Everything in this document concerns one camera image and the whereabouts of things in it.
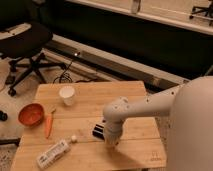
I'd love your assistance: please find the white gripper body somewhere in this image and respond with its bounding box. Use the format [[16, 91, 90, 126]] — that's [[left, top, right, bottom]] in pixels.
[[103, 121, 123, 146]]

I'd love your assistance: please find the far office chair base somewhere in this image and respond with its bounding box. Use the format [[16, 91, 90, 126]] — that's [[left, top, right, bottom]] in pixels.
[[189, 4, 213, 25]]

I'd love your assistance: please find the orange carrot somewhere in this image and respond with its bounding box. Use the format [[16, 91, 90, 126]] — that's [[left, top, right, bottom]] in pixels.
[[45, 108, 56, 139]]

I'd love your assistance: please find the orange bowl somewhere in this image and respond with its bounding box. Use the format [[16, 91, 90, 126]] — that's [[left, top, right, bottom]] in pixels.
[[18, 103, 44, 127]]

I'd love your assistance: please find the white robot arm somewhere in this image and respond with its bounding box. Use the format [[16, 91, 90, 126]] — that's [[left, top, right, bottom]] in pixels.
[[103, 76, 213, 171]]

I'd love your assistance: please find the white glue bottle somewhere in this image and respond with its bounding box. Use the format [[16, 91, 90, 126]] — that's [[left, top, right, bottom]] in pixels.
[[36, 135, 77, 170]]

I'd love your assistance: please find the white paper cup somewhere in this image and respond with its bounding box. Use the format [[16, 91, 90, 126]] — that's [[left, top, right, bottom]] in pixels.
[[59, 86, 75, 106]]

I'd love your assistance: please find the black cable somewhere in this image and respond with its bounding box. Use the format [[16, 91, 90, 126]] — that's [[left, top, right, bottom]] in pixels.
[[52, 59, 99, 84]]

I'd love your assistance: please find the black office chair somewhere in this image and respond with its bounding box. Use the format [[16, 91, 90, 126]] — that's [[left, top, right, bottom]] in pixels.
[[0, 0, 66, 96]]

